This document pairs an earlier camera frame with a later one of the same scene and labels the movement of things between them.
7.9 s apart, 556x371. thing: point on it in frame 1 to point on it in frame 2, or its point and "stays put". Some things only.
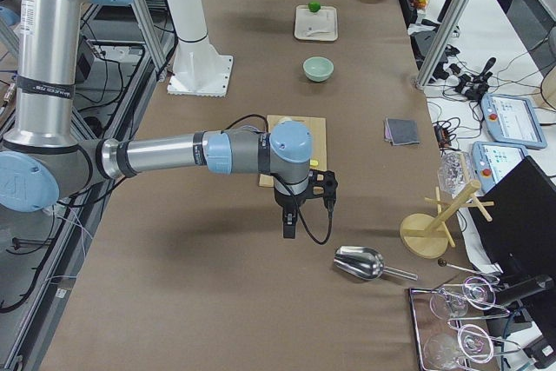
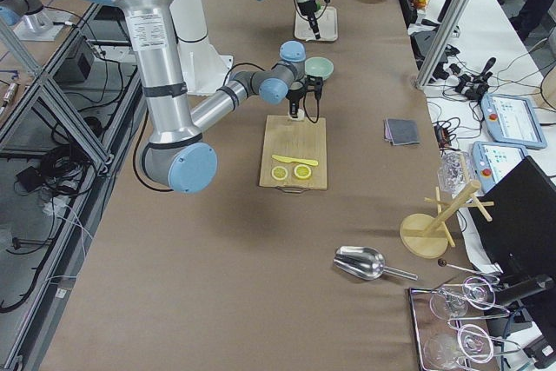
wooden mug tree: x=426 y=236 stays put
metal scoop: x=365 y=263 stays put
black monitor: x=520 y=239 stays put
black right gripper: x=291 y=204 to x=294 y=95
